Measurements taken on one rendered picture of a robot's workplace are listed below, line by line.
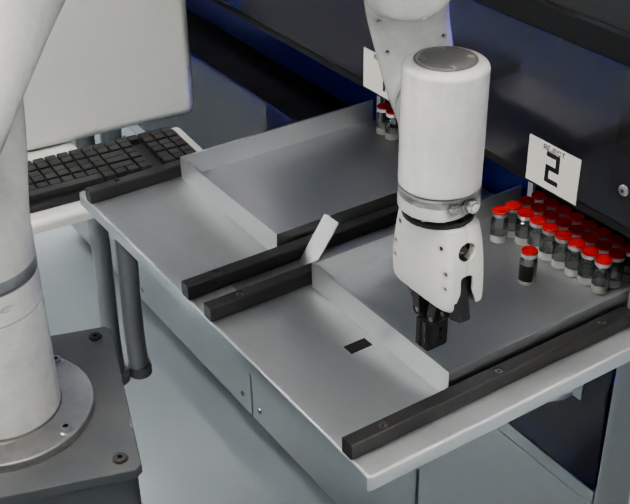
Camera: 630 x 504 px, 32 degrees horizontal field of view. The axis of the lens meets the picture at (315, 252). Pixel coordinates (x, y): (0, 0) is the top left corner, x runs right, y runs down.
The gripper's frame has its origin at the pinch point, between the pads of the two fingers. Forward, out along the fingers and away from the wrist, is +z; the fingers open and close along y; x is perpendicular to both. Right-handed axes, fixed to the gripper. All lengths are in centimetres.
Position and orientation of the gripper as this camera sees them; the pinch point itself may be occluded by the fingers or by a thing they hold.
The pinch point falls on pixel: (431, 329)
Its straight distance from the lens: 121.7
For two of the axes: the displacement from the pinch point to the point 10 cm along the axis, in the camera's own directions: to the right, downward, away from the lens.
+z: 0.1, 8.5, 5.3
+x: -8.3, 3.1, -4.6
